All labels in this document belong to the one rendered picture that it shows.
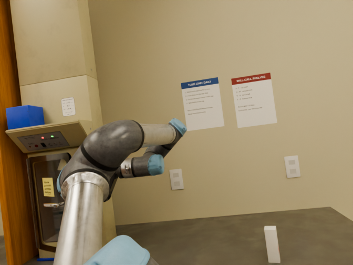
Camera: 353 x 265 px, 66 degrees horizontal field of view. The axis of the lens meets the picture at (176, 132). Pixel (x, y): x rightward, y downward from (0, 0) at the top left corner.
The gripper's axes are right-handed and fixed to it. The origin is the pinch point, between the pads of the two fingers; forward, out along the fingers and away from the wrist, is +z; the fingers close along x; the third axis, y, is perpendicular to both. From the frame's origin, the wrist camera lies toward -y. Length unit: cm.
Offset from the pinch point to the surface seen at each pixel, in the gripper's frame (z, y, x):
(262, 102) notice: -83, 24, -54
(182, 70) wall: -42, 49, -54
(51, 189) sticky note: 12.0, -2.8, -2.5
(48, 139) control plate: 11.5, 17.4, -4.0
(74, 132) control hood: -0.7, 18.4, -3.2
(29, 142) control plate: 20.5, 17.0, -4.4
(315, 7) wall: -117, 70, -54
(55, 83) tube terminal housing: 9.6, 41.3, -11.1
